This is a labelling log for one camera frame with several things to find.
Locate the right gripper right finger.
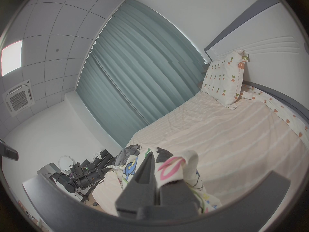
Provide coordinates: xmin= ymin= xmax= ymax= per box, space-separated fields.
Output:
xmin=160 ymin=180 xmax=201 ymax=210

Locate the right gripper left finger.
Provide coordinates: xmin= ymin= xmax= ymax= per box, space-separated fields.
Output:
xmin=115 ymin=151 xmax=156 ymax=213

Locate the white printed pyjama top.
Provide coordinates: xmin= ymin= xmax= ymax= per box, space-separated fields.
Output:
xmin=107 ymin=148 xmax=222 ymax=213

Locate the grey garment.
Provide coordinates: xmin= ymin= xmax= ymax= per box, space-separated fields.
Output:
xmin=115 ymin=144 xmax=143 ymax=166

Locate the bed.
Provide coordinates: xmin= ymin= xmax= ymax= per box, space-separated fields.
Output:
xmin=93 ymin=0 xmax=309 ymax=214

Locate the ceiling air conditioner vent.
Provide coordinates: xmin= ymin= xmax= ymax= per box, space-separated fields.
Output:
xmin=2 ymin=79 xmax=36 ymax=116

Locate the blue-green curtain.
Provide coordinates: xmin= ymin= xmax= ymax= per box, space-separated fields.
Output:
xmin=76 ymin=0 xmax=210 ymax=149

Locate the white printed pillow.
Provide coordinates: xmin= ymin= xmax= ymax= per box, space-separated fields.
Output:
xmin=201 ymin=49 xmax=250 ymax=110

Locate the ceiling light panel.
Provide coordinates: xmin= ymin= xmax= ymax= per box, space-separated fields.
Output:
xmin=1 ymin=40 xmax=23 ymax=76

